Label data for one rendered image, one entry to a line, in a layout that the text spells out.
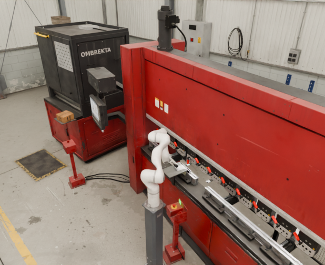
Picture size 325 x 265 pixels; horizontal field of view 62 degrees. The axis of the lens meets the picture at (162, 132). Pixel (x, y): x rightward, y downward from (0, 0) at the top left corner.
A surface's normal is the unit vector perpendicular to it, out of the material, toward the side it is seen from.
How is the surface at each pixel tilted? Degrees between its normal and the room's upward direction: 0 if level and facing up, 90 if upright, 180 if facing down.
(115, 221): 0
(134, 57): 90
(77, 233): 0
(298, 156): 90
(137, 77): 90
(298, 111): 90
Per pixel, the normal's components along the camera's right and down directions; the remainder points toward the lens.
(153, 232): 0.00, 0.49
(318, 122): -0.84, 0.26
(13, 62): 0.70, 0.35
